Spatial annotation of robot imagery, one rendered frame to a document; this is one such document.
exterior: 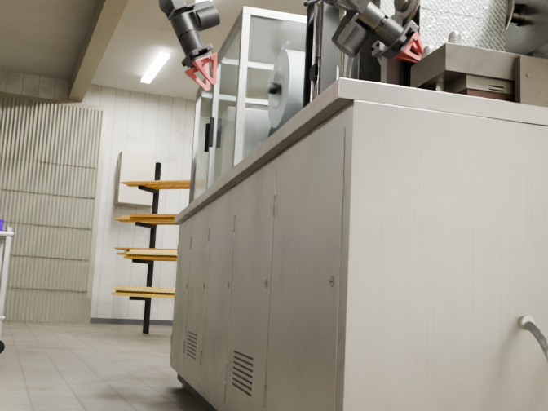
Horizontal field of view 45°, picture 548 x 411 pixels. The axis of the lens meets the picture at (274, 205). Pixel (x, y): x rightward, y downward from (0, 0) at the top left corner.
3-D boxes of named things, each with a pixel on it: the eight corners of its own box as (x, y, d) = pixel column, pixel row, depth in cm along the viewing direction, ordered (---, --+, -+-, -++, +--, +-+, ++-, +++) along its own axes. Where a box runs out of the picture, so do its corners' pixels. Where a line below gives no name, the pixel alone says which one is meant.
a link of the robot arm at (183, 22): (165, 20, 181) (171, 13, 176) (188, 13, 184) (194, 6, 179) (177, 44, 182) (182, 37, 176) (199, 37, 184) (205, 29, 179)
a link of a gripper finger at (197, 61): (219, 85, 184) (205, 53, 183) (227, 77, 177) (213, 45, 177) (198, 93, 181) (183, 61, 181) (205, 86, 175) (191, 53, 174)
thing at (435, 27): (417, 81, 160) (419, 8, 162) (503, 94, 166) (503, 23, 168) (418, 81, 159) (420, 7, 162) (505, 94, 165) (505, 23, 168)
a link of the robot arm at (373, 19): (368, -4, 155) (362, 0, 160) (350, 20, 155) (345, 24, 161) (391, 14, 156) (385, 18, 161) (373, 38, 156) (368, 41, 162)
